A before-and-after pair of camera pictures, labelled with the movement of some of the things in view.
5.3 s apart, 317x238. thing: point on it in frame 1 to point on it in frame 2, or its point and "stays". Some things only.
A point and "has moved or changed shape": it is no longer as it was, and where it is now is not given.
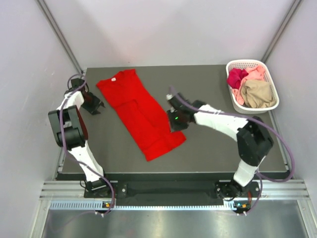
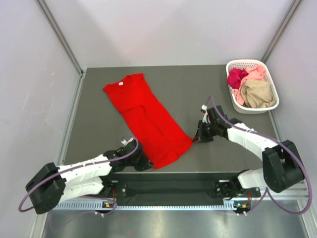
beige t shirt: [257, 93] stays
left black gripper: [93, 109] to [144, 164]
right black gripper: [174, 126] to [200, 137]
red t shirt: [147, 122] has moved or changed shape
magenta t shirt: [235, 76] stays
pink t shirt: [255, 73] stays
